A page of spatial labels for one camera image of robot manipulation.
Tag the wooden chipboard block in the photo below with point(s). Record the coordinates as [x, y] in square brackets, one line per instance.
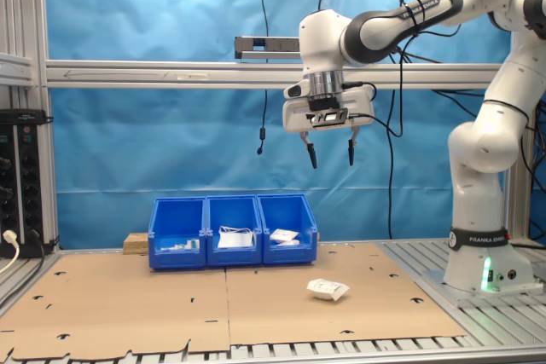
[135, 244]

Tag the blue plastic bin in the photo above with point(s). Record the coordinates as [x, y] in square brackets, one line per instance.
[177, 259]
[234, 256]
[288, 255]

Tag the teal printed small packet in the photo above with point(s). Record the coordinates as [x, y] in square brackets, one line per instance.
[193, 244]

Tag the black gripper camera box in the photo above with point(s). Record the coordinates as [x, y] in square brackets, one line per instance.
[326, 118]

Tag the white mask in bag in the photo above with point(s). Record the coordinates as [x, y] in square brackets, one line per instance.
[232, 241]

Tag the plain white packet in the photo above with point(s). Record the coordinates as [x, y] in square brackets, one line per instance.
[290, 243]

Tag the horizontal aluminium beam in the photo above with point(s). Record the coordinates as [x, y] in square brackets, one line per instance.
[170, 74]

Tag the small white flat packets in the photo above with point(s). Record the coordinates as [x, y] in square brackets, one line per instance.
[172, 247]

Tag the white printed gauze packet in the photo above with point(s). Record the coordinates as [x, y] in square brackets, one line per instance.
[283, 235]

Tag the white Fuhrmann gauze packet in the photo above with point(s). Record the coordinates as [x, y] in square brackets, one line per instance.
[326, 288]

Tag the silver power strip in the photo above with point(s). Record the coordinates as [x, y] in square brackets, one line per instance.
[273, 53]

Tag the brown cardboard sheet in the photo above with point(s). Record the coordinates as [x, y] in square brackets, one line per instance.
[128, 308]
[341, 321]

